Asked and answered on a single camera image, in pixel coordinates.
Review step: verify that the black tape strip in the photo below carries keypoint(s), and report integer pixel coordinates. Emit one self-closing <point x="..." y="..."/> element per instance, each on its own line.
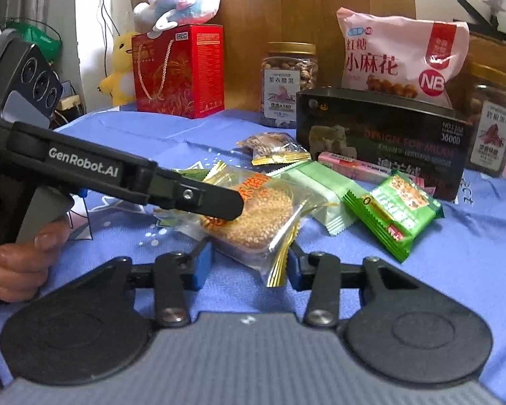
<point x="480" y="19"/>

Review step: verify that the brown rounded board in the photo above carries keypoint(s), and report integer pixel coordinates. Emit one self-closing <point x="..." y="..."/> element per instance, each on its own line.
<point x="497" y="50"/>

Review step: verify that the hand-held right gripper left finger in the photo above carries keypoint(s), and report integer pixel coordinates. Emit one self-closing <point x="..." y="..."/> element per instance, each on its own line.
<point x="204" y="261"/>

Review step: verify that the green plastic bag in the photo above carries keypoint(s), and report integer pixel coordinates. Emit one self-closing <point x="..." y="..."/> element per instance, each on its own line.
<point x="42" y="40"/>

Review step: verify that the pink and blue plush toy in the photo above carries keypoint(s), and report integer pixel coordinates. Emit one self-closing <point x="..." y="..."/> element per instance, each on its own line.
<point x="181" y="0"/>

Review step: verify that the light green packet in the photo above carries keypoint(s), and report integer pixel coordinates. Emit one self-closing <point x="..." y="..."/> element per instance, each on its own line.
<point x="324" y="190"/>

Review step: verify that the blue printed cloth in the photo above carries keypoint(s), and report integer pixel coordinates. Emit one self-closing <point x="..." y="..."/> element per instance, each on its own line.
<point x="447" y="261"/>

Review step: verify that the green printed snack packet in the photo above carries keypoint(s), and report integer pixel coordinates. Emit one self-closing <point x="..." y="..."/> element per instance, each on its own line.
<point x="392" y="215"/>

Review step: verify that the pecan jar with gold lid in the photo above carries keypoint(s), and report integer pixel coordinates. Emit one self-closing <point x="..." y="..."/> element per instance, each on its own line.
<point x="493" y="126"/>

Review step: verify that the person's left hand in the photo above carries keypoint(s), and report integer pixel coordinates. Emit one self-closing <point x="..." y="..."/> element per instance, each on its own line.
<point x="17" y="270"/>

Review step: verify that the pink strip packet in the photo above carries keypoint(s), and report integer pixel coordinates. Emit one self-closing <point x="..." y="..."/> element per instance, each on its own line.
<point x="354" y="164"/>

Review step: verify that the round sesame cake clear packet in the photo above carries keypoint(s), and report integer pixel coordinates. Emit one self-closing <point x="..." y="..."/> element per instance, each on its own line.
<point x="261" y="219"/>

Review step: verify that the black cardboard box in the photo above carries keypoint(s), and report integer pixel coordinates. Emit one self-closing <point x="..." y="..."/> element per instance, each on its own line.
<point x="383" y="135"/>

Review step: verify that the yellow duck plush toy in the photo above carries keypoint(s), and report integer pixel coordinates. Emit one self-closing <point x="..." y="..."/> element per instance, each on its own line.
<point x="120" y="63"/>

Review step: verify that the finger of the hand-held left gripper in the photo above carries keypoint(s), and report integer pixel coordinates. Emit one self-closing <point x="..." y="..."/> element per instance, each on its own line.
<point x="202" y="200"/>

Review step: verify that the red gift box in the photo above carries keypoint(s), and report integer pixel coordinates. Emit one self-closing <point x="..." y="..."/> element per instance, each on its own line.
<point x="181" y="71"/>

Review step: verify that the brown nut packet gold edge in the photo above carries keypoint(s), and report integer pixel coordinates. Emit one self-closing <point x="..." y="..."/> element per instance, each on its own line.
<point x="270" y="143"/>

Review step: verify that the bright green packet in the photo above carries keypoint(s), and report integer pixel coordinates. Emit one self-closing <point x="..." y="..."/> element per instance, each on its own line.
<point x="189" y="174"/>

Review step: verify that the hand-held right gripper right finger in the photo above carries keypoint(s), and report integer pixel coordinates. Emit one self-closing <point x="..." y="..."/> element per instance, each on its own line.
<point x="297" y="270"/>

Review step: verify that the cashew jar with gold lid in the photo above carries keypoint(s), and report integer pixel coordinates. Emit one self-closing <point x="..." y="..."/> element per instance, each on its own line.
<point x="286" y="88"/>

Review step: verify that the pink snack bag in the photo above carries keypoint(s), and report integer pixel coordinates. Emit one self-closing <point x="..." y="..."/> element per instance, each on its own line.
<point x="383" y="59"/>

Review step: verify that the beige power strip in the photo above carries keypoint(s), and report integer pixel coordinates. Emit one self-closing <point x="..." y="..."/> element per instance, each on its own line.
<point x="69" y="102"/>

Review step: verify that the wooden board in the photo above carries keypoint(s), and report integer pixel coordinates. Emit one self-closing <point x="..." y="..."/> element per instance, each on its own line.
<point x="299" y="8"/>

